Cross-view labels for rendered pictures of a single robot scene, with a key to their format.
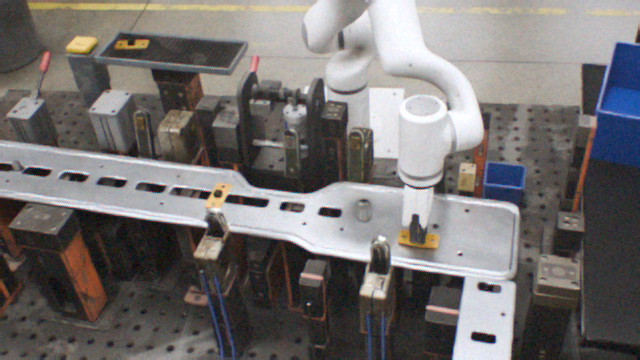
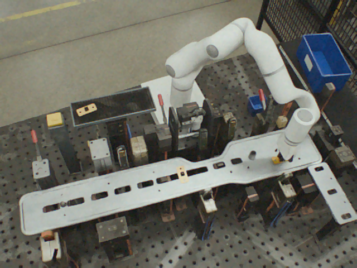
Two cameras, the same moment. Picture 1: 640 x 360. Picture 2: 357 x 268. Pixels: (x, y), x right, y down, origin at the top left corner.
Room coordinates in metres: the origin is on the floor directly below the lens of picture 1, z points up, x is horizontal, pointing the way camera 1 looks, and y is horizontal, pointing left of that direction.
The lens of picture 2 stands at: (0.65, 0.73, 2.45)
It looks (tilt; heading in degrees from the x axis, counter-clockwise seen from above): 57 degrees down; 322
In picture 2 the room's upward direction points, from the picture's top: 4 degrees clockwise
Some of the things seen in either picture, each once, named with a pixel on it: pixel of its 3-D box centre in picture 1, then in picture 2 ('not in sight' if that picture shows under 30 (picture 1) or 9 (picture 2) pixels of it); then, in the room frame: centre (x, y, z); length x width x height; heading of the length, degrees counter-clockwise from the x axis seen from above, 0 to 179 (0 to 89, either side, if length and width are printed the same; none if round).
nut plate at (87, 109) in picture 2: (131, 43); (86, 109); (1.65, 0.46, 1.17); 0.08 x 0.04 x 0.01; 84
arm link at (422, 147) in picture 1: (424, 134); (300, 124); (1.02, -0.20, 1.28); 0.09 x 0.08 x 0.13; 100
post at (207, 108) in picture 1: (220, 164); (150, 151); (1.45, 0.26, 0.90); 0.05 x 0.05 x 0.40; 72
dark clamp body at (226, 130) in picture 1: (240, 175); (163, 152); (1.41, 0.20, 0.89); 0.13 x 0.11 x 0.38; 162
